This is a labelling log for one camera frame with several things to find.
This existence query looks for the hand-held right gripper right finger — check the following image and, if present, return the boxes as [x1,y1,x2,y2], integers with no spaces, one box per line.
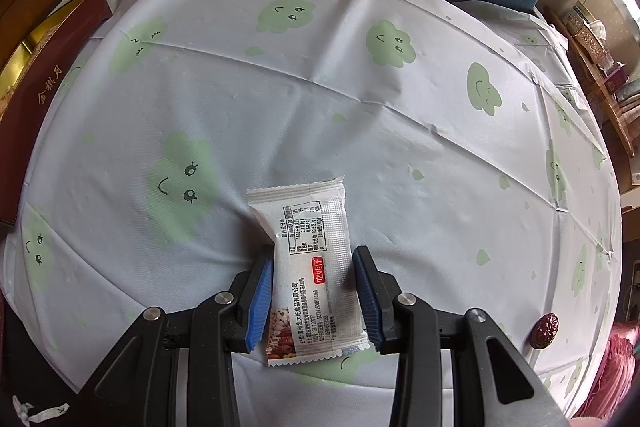
[351,245,571,427]

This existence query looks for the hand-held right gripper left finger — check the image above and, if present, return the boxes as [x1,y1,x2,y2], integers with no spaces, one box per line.
[75,245,276,427]

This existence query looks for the white labelled snack packet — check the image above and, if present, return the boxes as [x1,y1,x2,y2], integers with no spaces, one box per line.
[246,176,373,368]

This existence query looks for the gold tin box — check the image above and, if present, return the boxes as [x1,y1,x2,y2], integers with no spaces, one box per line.
[0,0,113,228]

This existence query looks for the red date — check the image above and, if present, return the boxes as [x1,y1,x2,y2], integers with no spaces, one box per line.
[529,313,560,350]

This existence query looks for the white cloud-print tablecloth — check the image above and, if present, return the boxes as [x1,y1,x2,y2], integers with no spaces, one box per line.
[0,0,623,427]

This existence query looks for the white paper scrap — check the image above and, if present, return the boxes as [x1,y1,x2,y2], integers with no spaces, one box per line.
[12,396,70,427]

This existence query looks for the pink cloth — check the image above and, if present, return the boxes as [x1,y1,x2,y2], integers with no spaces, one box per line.
[582,317,640,423]

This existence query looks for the wooden shelf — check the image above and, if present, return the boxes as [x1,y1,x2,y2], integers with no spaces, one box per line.
[542,4,640,158]

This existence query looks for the purple cosmetic box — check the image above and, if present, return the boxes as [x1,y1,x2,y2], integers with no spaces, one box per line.
[602,62,628,95]

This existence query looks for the patterned tissue box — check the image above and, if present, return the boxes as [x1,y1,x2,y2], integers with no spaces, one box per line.
[562,2,613,68]

